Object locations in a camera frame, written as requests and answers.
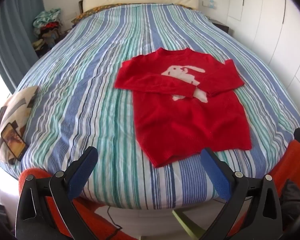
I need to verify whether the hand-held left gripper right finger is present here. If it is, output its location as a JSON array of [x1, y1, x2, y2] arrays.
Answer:
[[197, 148, 283, 240]]

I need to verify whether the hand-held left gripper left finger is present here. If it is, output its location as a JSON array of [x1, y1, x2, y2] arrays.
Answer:
[[15, 146, 98, 240]]

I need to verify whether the red sweater with white rabbit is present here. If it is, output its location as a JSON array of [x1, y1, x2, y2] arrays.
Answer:
[[114, 47, 252, 168]]

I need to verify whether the pile of clothes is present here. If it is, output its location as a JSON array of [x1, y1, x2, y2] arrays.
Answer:
[[31, 8, 63, 55]]

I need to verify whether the person's orange clothing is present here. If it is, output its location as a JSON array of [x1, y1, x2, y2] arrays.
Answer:
[[17, 139, 300, 240]]

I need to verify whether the green plastic piece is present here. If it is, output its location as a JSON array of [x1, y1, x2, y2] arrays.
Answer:
[[172, 209, 207, 232]]

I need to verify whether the dark cloth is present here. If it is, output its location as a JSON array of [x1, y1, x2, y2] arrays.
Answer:
[[280, 179, 300, 227]]

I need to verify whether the black smartphone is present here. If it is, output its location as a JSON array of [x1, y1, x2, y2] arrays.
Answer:
[[1, 122, 29, 162]]

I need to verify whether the striped bedspread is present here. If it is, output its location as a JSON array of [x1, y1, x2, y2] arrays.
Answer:
[[0, 2, 300, 210]]

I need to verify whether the patterned cushion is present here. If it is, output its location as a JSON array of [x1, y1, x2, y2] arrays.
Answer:
[[0, 85, 39, 165]]

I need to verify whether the white wardrobe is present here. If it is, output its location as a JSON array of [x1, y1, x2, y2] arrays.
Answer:
[[225, 0, 300, 120]]

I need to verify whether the dark nightstand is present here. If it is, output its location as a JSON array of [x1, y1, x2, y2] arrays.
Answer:
[[207, 18, 234, 38]]

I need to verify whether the blue curtain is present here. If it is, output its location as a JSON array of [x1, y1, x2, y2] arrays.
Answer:
[[0, 0, 48, 93]]

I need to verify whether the black cable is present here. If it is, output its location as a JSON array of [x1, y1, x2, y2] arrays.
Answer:
[[106, 205, 123, 240]]

